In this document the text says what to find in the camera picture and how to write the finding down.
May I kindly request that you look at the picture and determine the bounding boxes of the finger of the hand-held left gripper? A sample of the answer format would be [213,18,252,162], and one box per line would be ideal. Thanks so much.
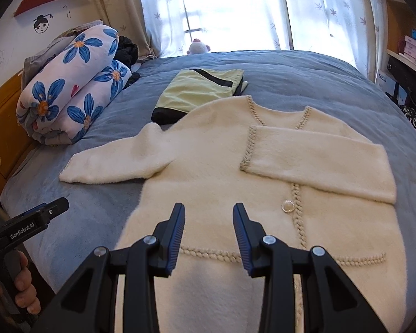
[28,197,70,223]

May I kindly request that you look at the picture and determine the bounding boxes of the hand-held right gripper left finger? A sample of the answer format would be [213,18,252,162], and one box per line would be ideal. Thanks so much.
[31,203,187,333]

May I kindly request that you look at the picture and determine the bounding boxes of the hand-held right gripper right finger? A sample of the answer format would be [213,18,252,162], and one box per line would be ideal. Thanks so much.
[232,203,389,333]

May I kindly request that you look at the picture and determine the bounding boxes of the cream knit cardigan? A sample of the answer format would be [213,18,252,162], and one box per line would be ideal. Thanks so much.
[59,95,416,333]

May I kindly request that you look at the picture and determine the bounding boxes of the dark clothes pile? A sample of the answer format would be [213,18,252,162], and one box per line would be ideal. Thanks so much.
[115,35,141,88]

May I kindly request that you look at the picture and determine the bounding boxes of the person's left hand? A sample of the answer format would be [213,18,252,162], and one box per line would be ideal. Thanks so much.
[13,250,41,314]

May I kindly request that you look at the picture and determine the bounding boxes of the orange wooden headboard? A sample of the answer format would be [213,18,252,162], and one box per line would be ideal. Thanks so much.
[0,69,39,191]

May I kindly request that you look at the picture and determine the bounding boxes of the floral pillow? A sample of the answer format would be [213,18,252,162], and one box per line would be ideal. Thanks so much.
[16,24,132,146]

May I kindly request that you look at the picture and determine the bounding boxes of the yellow-green folded garment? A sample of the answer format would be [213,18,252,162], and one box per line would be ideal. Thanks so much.
[151,69,249,125]

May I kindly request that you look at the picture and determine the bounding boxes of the grey pillow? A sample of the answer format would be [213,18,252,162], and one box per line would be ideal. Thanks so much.
[24,21,103,77]

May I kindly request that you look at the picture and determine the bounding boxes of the grey bed blanket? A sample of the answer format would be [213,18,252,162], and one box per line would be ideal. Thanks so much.
[0,49,416,306]

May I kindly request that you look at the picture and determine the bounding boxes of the white pink plush toy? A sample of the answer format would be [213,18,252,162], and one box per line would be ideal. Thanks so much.
[187,38,211,55]

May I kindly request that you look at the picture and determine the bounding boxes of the white blue box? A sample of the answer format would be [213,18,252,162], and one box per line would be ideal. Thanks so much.
[375,72,409,105]

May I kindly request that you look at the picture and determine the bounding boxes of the beige curtain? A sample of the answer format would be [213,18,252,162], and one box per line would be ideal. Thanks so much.
[87,0,160,60]

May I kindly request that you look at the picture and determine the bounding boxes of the white sheer leaf-print curtain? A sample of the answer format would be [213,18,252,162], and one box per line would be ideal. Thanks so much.
[139,0,378,79]

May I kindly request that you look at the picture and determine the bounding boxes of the light wooden bookshelf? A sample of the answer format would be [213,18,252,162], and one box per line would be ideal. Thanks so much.
[378,0,416,77]

